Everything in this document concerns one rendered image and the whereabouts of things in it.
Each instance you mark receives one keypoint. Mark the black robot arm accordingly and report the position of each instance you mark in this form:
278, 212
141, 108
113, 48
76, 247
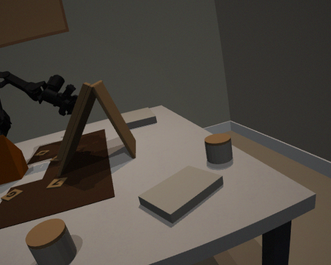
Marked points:
34, 91

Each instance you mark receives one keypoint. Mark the grey cylindrical container with tan lid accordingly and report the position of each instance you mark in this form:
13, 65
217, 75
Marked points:
218, 148
50, 243

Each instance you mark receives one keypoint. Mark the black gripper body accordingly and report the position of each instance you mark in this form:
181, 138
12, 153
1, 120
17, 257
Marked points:
63, 104

